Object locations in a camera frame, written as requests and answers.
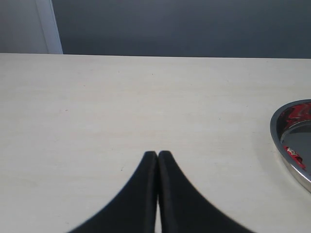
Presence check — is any white door frame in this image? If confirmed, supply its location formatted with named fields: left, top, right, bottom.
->
left=0, top=0, right=64, bottom=55

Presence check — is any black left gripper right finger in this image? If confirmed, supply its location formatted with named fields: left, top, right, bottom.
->
left=158, top=150, right=251, bottom=233

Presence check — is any round steel bowl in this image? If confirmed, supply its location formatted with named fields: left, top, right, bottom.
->
left=270, top=100, right=311, bottom=191

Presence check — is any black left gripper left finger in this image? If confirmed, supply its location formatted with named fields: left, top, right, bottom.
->
left=71, top=151, right=157, bottom=233

